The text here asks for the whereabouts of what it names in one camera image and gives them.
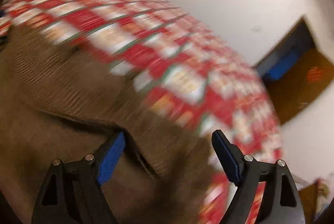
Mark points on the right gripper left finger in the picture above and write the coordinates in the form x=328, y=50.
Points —
x=71, y=192

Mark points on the brown knitted sweater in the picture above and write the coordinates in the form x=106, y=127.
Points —
x=58, y=102

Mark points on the wooden bedside furniture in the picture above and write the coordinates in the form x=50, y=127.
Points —
x=317, y=202

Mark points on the brown wooden door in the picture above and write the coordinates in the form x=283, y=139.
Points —
x=292, y=93

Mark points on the red double-happiness door decal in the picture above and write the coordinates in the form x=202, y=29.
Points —
x=314, y=74

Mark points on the red patchwork bear bedspread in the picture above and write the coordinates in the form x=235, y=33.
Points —
x=183, y=72

